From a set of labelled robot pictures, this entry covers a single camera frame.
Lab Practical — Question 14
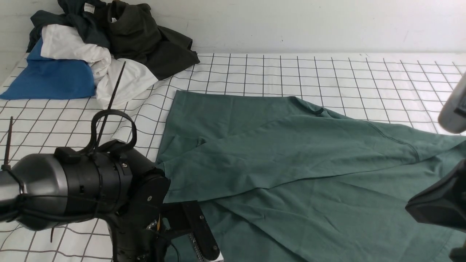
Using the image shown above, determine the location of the white grid tablecloth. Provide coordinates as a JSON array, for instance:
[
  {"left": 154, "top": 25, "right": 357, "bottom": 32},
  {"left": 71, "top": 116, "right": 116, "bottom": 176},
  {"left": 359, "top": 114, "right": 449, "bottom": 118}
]
[{"left": 0, "top": 52, "right": 466, "bottom": 262}]

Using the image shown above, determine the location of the green long sleeve shirt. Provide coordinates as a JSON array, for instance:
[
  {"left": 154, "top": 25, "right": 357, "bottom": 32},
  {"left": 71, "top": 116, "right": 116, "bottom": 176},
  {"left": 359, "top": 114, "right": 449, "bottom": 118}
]
[{"left": 156, "top": 91, "right": 465, "bottom": 262}]

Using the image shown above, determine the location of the blue shirt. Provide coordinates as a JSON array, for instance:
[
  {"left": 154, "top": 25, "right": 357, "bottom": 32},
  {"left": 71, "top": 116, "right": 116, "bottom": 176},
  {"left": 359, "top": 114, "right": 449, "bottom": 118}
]
[{"left": 1, "top": 39, "right": 95, "bottom": 100}]

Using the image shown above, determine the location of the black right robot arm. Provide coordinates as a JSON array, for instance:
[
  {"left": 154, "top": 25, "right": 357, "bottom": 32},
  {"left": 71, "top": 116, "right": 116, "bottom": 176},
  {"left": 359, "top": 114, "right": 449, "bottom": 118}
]
[{"left": 406, "top": 75, "right": 466, "bottom": 232}]

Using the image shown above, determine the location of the black cable tie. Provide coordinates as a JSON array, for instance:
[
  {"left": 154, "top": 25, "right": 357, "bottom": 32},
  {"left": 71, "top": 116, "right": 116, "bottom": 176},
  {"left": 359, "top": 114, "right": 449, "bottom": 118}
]
[{"left": 1, "top": 116, "right": 13, "bottom": 171}]

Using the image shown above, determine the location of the dark navy shirt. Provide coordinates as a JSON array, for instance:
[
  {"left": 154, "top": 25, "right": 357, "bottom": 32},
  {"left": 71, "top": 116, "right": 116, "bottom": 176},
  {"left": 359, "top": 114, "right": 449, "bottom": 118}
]
[{"left": 26, "top": 0, "right": 111, "bottom": 53}]

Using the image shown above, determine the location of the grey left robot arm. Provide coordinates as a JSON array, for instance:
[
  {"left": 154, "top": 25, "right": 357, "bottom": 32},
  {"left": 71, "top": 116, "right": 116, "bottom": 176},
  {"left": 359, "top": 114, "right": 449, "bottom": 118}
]
[{"left": 1, "top": 141, "right": 224, "bottom": 262}]

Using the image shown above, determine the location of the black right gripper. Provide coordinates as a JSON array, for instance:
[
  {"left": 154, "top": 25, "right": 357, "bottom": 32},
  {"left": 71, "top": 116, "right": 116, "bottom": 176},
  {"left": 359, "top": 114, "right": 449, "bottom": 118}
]
[{"left": 438, "top": 74, "right": 466, "bottom": 134}]

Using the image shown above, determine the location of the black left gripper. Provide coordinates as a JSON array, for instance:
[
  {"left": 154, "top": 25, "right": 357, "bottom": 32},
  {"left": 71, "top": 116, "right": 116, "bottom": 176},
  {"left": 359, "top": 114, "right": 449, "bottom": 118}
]
[{"left": 107, "top": 172, "right": 224, "bottom": 262}]

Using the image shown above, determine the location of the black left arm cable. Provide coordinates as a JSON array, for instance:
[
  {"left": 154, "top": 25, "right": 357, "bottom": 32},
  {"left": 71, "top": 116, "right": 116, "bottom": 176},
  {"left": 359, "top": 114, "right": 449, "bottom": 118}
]
[{"left": 86, "top": 109, "right": 138, "bottom": 155}]

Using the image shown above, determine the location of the dark olive shirt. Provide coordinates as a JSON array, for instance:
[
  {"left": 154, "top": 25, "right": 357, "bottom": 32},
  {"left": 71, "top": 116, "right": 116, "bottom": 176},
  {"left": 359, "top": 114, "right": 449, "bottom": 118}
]
[{"left": 103, "top": 0, "right": 200, "bottom": 80}]

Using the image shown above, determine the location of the white shirt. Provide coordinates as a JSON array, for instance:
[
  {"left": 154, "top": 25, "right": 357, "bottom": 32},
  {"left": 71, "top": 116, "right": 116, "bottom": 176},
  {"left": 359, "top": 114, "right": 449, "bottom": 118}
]
[{"left": 40, "top": 24, "right": 158, "bottom": 109}]

